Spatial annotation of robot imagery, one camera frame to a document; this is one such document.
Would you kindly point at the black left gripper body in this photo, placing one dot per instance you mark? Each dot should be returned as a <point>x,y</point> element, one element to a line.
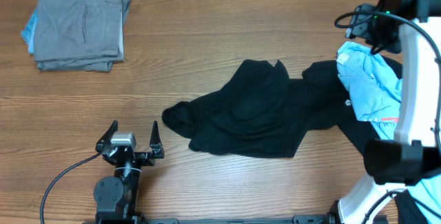
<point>142,159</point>

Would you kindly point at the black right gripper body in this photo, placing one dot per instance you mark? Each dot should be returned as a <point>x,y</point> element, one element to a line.
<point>359,23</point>

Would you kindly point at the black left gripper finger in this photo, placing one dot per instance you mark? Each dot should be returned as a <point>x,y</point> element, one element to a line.
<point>156,146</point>
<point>105,139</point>

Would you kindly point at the light blue printed shirt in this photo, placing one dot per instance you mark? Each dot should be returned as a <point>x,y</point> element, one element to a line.
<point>428,190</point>

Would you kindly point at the black t-shirt with logo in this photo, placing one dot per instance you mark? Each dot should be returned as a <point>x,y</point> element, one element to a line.
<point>261,111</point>

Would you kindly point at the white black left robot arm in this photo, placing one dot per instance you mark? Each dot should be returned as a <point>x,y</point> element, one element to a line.
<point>116,195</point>

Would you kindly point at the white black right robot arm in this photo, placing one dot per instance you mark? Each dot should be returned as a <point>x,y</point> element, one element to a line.
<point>410,28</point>

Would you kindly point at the black garment at right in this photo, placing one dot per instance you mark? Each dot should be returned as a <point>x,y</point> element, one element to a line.
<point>374,86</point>

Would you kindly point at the folded grey trousers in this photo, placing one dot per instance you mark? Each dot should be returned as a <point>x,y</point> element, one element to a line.
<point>80,34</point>

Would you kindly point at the folded light blue garment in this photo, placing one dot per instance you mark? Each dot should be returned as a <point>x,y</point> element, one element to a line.
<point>28,33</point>

